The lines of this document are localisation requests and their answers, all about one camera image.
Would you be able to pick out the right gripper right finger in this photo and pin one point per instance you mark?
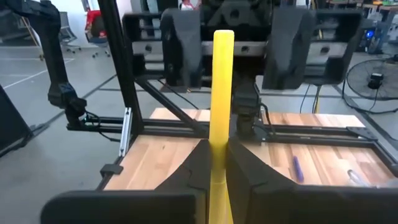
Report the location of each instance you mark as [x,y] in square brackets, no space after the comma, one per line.
[280,205]

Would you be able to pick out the purple marker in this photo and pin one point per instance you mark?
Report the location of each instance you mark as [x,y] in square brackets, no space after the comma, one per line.
[298,169]

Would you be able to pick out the grey office chair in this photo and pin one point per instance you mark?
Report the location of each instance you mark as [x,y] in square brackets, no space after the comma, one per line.
[66,31]

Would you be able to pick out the black frame clamp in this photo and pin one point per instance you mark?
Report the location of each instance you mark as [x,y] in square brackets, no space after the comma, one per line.
[111,170]

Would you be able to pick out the black jointed stand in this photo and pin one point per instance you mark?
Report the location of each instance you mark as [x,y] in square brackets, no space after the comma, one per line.
[49,46]

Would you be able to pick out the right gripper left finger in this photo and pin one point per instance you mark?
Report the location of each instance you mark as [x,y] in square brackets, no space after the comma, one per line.
[174,205]

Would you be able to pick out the yellow marker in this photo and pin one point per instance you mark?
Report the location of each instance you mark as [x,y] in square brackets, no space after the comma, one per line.
[221,93]

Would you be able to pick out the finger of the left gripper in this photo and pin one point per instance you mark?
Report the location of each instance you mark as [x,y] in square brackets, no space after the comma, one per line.
[289,46]
[182,46]

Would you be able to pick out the black floor fan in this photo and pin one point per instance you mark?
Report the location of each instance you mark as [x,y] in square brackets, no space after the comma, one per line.
[375,81]

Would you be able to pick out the black aluminium table frame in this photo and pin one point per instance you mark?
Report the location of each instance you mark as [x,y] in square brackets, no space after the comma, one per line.
[124,77]

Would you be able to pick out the red office chair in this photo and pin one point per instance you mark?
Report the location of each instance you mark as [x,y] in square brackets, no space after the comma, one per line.
[93,28]

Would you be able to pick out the black computer tower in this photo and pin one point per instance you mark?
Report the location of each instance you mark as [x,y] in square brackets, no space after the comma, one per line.
[370,34]

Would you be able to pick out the silver aluminium bracket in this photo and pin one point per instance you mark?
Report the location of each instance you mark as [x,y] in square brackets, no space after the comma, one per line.
[126,130]

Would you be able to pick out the black desk leg base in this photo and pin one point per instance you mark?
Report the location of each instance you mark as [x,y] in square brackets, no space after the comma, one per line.
[12,124]

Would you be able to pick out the person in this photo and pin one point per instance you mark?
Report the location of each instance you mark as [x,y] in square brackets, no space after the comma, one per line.
[186,4]

